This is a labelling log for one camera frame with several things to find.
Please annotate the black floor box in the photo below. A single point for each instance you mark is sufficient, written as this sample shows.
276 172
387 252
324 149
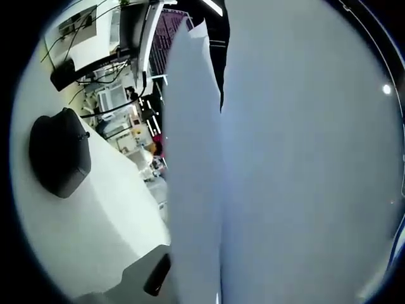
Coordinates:
63 76

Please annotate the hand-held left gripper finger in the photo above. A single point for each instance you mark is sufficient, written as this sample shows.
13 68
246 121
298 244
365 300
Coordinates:
133 285

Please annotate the small white desk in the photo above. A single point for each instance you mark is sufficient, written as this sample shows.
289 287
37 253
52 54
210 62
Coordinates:
85 47

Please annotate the white printing paper sheet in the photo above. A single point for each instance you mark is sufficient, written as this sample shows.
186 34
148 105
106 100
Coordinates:
300 158

